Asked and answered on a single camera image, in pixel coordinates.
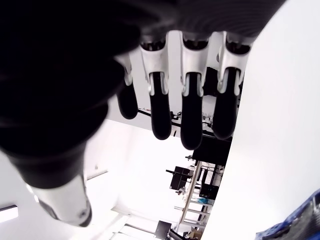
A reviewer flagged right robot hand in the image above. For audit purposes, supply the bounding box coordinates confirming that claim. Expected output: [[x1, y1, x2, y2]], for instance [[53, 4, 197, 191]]
[[0, 0, 288, 228]]

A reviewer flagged blue Oreo packet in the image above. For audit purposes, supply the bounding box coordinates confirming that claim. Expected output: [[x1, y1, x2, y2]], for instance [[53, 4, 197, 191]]
[[254, 188, 320, 240]]

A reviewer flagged black equipment box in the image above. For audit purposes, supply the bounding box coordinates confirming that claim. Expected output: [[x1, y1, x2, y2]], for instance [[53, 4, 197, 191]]
[[165, 165, 195, 191]]

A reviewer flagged aluminium frame rack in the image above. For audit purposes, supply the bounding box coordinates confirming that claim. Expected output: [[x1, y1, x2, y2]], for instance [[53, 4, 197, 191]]
[[174, 161, 221, 230]]

